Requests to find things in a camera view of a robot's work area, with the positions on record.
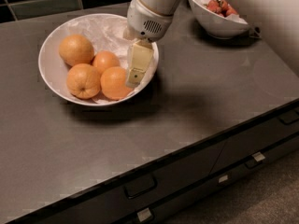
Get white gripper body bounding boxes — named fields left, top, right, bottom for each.
left=127, top=0, right=173, bottom=42

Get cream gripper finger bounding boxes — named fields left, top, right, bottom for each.
left=126, top=40, right=154, bottom=88
left=123, top=27, right=138, bottom=41

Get orange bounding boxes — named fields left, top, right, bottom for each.
left=92, top=50, right=120, bottom=75
left=59, top=35, right=94, bottom=66
left=66, top=63, right=101, bottom=99
left=101, top=66, right=133, bottom=100

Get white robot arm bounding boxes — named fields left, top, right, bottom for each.
left=124, top=0, right=299, bottom=87

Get large white bowl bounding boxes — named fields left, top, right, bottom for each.
left=37, top=13, right=160, bottom=107

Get white paper in orange bowl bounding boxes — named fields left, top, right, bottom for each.
left=65, top=16, right=157, bottom=105

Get white strawberry bowl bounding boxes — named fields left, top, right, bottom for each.
left=188, top=0, right=249, bottom=39

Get red strawberries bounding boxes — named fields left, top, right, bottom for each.
left=205, top=0, right=237, bottom=18

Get right dark drawer front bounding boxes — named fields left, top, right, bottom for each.
left=212, top=107, right=299, bottom=174

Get dark drawer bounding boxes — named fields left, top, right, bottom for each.
left=112, top=133, right=299, bottom=224
left=18, top=142, right=224, bottom=224
left=212, top=107, right=299, bottom=174

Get left dark drawer front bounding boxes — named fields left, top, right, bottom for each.
left=18, top=142, right=224, bottom=224

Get lower dark drawer front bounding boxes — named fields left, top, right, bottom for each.
left=112, top=133, right=299, bottom=224

